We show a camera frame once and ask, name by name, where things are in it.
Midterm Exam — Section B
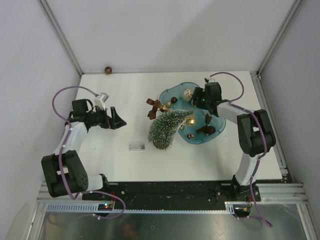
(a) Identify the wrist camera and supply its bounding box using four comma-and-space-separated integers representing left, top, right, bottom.
204, 77, 216, 84
94, 92, 109, 111

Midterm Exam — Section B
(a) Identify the brown matte bauble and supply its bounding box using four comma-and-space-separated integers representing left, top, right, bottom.
104, 66, 113, 75

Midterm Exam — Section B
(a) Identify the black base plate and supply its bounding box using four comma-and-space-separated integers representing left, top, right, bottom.
82, 180, 261, 211

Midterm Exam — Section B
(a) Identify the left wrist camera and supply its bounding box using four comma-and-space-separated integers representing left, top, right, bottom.
94, 92, 109, 111

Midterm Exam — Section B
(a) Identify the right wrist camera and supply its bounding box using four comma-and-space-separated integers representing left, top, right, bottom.
204, 77, 216, 84

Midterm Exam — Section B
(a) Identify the clear battery box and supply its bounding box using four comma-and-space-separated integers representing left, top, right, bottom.
129, 142, 146, 152

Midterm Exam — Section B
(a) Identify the teal plastic tray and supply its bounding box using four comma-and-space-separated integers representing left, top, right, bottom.
159, 82, 226, 145

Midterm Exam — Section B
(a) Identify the small dark red bauble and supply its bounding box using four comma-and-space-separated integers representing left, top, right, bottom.
170, 97, 178, 104

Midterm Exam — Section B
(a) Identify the brown ribbon bow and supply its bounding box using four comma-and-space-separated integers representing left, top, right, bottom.
196, 114, 212, 136

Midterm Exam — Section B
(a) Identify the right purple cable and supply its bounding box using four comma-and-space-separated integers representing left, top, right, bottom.
209, 71, 273, 229

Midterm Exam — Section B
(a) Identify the large silver gold bauble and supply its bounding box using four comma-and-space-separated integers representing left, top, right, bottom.
182, 89, 194, 102

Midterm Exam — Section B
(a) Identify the purple cable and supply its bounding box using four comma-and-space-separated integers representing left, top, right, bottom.
209, 71, 273, 229
51, 86, 127, 221

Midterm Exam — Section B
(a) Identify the small green christmas tree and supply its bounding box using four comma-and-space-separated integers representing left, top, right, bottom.
147, 109, 194, 150

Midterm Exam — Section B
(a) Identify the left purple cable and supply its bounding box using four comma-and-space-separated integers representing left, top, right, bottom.
51, 86, 127, 221

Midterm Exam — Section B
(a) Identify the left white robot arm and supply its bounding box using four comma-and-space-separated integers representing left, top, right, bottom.
41, 99, 127, 200

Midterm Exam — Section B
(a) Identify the grey slotted cable duct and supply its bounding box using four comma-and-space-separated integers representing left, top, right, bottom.
44, 201, 237, 216

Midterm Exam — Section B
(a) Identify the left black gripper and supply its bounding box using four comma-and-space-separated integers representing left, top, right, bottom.
86, 105, 126, 130

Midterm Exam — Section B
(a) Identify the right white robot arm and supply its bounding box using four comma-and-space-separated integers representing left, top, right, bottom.
190, 82, 276, 201

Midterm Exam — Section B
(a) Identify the small frosted pine cone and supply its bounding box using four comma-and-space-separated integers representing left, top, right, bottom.
187, 133, 195, 140

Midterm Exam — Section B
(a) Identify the gold faceted bauble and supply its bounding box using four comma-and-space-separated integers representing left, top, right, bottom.
185, 116, 196, 127

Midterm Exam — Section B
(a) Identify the brown ribbon bow garland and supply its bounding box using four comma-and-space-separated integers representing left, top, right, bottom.
146, 98, 172, 120

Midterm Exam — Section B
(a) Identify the small gold bauble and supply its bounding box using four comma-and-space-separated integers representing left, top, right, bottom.
164, 101, 172, 108

